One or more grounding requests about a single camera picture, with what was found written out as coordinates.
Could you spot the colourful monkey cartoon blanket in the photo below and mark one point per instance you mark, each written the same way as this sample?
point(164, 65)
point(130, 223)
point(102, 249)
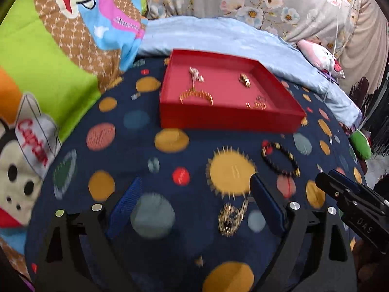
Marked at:
point(57, 58)

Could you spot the grey floral bedsheet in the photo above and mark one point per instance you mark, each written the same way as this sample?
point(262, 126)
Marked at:
point(329, 23)

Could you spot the red jewelry box tray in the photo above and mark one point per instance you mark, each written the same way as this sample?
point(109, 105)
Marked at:
point(201, 90)

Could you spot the navy planet print cushion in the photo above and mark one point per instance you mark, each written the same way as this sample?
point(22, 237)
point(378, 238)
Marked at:
point(196, 226)

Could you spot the right human hand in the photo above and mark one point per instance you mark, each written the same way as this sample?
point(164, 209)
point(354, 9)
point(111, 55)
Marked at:
point(366, 259)

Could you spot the beige curtain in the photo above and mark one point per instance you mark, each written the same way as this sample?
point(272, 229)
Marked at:
point(366, 53)

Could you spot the light blue pillow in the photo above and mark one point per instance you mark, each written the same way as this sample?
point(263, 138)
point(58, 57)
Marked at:
point(231, 37)

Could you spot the green plush object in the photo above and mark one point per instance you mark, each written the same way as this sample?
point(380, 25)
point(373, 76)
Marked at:
point(360, 144)

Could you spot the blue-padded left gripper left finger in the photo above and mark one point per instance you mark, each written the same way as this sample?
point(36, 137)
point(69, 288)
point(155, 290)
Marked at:
point(120, 215)

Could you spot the pink white plush toy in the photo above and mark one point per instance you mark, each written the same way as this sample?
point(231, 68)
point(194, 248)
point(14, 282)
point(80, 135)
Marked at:
point(321, 58)

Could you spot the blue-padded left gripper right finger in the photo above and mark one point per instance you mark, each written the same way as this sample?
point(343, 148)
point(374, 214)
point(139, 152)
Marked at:
point(271, 204)

